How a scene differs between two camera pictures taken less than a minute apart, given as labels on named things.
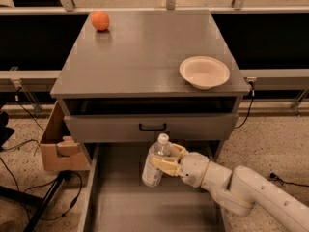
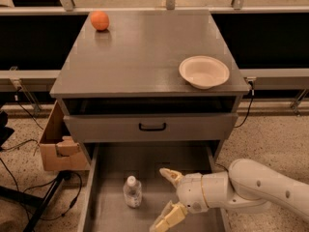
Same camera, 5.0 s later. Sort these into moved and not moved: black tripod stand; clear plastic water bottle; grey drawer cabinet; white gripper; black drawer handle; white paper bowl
Moved: clear plastic water bottle; white gripper
Not moved: black tripod stand; black drawer handle; grey drawer cabinet; white paper bowl
